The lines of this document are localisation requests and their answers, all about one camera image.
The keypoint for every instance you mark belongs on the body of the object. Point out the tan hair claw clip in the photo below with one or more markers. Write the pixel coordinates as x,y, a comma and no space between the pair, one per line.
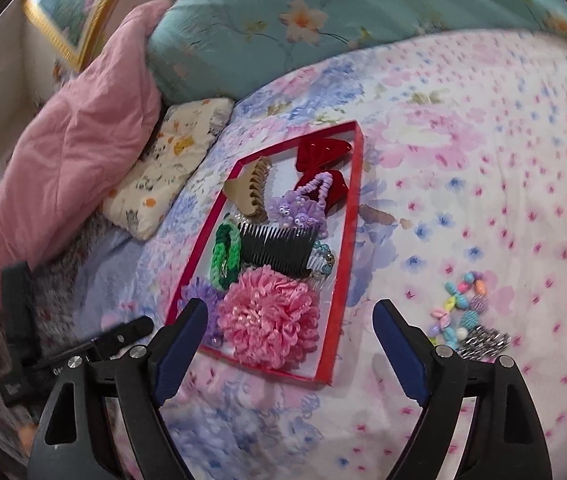
243,192

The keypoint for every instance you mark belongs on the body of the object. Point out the pink flower scrunchie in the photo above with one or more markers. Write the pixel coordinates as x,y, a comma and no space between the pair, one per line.
268,315

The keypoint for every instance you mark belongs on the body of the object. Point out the clear beaded hair comb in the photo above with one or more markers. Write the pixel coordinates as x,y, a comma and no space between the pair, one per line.
324,260

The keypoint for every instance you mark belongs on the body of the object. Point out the purple scrunchie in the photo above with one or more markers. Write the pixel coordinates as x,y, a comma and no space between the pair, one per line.
198,290

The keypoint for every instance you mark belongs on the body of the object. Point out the teal floral quilt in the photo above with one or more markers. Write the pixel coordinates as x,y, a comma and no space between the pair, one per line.
363,0

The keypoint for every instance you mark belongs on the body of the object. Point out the pink floral bed sheet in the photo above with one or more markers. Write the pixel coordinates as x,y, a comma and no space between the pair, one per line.
488,160

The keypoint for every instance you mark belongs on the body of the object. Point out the pink quilted blanket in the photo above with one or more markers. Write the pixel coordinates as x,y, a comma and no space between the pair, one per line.
63,135

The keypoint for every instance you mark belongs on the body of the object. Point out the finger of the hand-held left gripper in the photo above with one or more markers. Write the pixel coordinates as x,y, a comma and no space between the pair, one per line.
126,335

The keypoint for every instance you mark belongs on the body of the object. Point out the red cardboard box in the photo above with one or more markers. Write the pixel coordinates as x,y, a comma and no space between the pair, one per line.
283,167

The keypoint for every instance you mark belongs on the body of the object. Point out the cartoon print pillow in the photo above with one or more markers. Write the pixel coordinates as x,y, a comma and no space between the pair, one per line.
163,175

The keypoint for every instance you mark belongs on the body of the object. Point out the red velvet hair bow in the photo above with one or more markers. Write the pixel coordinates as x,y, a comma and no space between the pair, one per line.
321,155

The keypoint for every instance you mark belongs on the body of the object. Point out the black hair comb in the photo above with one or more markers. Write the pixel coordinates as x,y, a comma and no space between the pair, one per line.
273,250

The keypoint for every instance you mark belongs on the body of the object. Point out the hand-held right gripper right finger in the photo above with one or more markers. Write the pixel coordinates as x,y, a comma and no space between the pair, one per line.
398,347

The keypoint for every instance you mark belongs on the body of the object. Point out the grey floral cloth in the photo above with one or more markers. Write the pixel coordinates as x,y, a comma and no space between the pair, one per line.
63,280

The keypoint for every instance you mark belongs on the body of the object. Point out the silver hair clip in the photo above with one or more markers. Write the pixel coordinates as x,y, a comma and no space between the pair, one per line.
483,342

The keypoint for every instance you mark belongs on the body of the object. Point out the green scrunchie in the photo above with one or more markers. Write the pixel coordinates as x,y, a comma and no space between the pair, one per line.
226,255

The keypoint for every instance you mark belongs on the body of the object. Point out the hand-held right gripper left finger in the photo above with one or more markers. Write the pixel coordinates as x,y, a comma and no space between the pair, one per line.
183,342

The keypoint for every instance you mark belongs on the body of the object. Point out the gold framed picture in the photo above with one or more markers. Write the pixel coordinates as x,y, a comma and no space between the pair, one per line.
63,0

